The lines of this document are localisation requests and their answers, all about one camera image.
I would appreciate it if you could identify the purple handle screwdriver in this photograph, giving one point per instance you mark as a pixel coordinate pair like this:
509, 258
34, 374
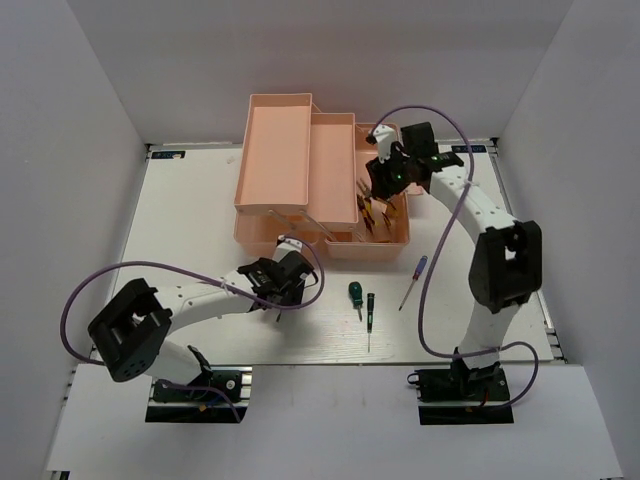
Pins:
422, 263

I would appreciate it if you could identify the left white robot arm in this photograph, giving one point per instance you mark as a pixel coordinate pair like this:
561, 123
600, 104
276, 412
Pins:
131, 331

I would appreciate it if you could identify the yellow long-nose pliers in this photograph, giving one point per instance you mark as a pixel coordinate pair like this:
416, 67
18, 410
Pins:
365, 199

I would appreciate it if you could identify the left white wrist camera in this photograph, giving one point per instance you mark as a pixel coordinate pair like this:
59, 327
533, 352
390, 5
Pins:
286, 245

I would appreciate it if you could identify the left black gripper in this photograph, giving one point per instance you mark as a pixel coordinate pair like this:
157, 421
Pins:
294, 294

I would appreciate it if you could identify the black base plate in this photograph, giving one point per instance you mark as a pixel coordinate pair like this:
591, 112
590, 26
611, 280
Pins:
441, 403
222, 398

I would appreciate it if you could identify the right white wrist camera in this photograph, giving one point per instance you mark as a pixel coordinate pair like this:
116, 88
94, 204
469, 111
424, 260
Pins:
382, 137

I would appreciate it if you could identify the black precision screwdriver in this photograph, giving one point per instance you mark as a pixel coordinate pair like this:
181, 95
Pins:
370, 305

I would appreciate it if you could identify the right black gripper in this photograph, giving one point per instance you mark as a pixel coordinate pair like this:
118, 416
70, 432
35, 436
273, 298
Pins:
381, 186

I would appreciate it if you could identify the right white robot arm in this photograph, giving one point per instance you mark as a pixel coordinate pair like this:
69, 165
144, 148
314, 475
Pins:
506, 266

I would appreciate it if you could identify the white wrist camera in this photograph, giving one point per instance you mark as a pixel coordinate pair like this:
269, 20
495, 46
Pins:
286, 245
382, 137

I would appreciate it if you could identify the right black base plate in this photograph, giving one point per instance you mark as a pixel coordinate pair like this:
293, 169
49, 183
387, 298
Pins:
441, 403

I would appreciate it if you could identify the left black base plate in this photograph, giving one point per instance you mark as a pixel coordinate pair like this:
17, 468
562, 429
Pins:
222, 398

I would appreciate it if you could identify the yellow black pliers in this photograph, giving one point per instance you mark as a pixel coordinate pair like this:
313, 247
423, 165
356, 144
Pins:
379, 219

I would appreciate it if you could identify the pink plastic tool box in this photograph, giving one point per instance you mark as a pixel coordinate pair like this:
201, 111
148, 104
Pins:
298, 175

